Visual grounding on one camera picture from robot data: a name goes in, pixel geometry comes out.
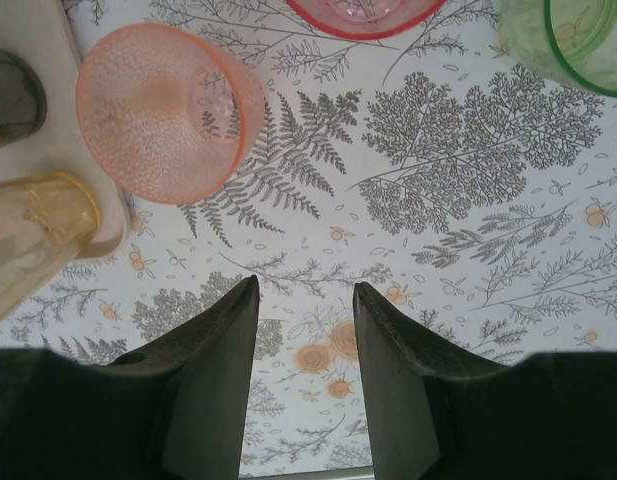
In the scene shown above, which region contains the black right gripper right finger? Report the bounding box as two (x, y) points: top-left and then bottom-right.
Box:
(353, 282), (617, 480)

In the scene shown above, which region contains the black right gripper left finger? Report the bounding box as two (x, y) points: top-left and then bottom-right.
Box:
(0, 273), (260, 480)

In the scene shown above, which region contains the tall amber glass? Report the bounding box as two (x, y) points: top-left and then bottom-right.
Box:
(0, 171), (103, 329)

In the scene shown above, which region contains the salmon textured glass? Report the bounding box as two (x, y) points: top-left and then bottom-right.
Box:
(75, 22), (267, 206)

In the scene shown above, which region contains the tall grey glass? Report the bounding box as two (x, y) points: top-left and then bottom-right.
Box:
(0, 45), (49, 149)

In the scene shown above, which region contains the large green glass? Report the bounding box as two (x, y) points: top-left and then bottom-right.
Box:
(495, 0), (617, 99)

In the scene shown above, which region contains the pink glass with red rim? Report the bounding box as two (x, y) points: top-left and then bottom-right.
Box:
(285, 0), (447, 41)

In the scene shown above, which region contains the floral print table cover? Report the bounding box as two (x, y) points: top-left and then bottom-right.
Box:
(0, 0), (617, 474)

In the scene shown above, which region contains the pink cloth mat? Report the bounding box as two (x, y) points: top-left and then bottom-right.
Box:
(0, 0), (132, 261)

